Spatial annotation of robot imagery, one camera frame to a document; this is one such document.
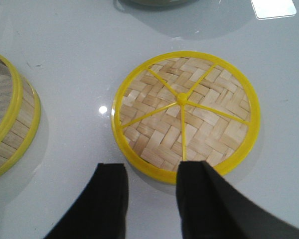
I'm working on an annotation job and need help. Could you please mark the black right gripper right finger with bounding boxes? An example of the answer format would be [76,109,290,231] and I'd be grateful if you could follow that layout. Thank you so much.
[176,161,299,239]

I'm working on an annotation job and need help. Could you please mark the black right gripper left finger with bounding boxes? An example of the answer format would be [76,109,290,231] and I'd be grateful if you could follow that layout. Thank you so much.
[46,163,128,239]

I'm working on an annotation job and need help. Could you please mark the woven bamboo steamer lid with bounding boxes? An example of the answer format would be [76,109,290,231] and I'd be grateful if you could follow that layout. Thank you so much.
[111,51,261,184]

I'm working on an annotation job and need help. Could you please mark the center bamboo steamer tier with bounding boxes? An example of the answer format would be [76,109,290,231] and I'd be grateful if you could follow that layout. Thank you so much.
[0,55,41,177]

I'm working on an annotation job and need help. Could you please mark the grey electric cooking pot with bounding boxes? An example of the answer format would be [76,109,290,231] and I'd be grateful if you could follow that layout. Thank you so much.
[113,0,196,11]

